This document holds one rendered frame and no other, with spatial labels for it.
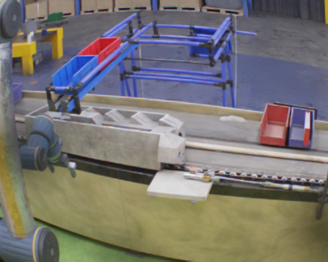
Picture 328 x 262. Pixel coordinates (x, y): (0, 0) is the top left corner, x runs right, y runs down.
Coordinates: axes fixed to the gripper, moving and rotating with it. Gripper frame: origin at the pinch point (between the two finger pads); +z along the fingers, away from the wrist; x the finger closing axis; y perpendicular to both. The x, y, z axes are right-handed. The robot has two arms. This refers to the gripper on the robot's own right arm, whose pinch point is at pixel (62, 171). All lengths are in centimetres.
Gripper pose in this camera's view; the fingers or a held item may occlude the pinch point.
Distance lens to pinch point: 208.5
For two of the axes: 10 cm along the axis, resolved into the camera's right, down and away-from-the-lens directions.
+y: -1.9, 7.7, -6.0
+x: 9.8, 0.9, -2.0
